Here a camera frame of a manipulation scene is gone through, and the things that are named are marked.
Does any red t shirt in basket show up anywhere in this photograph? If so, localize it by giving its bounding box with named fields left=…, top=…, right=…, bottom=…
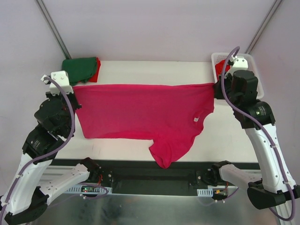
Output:
left=215, top=60, right=231, bottom=77

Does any right aluminium corner post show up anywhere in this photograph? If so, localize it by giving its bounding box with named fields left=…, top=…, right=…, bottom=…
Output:
left=245, top=0, right=284, bottom=54

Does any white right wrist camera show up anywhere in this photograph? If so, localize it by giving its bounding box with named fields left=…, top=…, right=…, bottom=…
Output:
left=228, top=55, right=248, bottom=70

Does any left aluminium corner post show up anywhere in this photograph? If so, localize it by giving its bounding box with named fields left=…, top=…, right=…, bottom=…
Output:
left=35, top=0, right=72, bottom=60

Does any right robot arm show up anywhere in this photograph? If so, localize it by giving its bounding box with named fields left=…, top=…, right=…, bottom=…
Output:
left=202, top=70, right=300, bottom=210

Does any folded red t shirt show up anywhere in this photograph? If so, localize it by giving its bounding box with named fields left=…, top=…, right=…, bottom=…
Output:
left=81, top=57, right=101, bottom=83

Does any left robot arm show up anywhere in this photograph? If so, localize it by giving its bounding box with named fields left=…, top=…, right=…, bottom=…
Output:
left=0, top=92, right=100, bottom=225

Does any right white cable duct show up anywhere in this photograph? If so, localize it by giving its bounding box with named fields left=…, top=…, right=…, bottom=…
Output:
left=196, top=187, right=239, bottom=197

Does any pink t shirt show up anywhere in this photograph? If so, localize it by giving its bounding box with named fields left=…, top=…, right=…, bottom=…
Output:
left=74, top=83, right=214, bottom=169

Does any folded green t shirt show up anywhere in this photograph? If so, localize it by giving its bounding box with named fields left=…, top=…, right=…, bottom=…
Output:
left=61, top=57, right=98, bottom=86

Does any left white cable duct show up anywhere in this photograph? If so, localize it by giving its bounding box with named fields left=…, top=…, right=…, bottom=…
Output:
left=64, top=185, right=113, bottom=195

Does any white plastic laundry basket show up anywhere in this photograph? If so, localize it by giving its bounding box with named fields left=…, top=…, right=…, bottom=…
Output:
left=211, top=52, right=264, bottom=99

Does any aluminium corner post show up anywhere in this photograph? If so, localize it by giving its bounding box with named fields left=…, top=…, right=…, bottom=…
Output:
left=245, top=0, right=284, bottom=54
left=35, top=0, right=72, bottom=60

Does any white cable duct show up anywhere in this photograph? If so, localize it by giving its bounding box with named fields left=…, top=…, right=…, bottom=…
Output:
left=196, top=187, right=239, bottom=197
left=64, top=185, right=113, bottom=195

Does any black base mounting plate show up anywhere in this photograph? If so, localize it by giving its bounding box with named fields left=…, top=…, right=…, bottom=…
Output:
left=53, top=159, right=261, bottom=195

